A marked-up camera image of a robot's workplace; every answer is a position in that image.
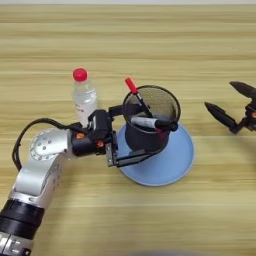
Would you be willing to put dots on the blue round plate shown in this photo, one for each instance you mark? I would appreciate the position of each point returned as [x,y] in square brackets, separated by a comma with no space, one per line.
[173,160]

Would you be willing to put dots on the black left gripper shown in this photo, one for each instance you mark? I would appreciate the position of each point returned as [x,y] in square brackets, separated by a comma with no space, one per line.
[85,145]

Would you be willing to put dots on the black mesh pen cup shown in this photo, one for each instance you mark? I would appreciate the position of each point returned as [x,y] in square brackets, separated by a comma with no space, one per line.
[143,140]

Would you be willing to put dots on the clear plastic bottle red cap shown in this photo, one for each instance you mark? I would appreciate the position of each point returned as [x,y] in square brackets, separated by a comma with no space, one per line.
[83,100]

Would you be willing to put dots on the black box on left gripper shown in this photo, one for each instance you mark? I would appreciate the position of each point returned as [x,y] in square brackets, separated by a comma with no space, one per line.
[100,125]

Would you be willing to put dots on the black pen with red cap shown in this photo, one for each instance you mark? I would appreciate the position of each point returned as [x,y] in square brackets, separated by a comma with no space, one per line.
[131,85]

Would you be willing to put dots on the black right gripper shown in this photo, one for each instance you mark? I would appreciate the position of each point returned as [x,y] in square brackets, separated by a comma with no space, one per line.
[251,120]

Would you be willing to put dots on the white marker with black cap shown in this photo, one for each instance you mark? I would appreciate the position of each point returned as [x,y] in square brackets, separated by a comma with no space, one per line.
[143,121]

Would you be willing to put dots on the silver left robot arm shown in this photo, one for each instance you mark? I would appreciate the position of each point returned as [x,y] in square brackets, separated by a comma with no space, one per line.
[36,173]

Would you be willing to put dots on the grey robot torso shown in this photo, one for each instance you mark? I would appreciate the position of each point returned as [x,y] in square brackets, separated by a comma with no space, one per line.
[160,254]

